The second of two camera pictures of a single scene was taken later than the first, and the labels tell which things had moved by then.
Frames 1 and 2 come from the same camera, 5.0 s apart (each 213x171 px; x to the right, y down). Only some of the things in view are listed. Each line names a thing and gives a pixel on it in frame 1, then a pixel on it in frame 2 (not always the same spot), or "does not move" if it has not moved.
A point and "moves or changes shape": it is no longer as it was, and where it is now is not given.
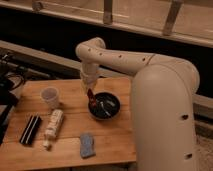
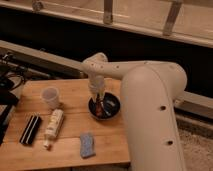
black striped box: (30, 128) does not move
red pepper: (90, 94) moves or changes shape
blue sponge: (87, 145) does not move
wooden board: (58, 123) does not move
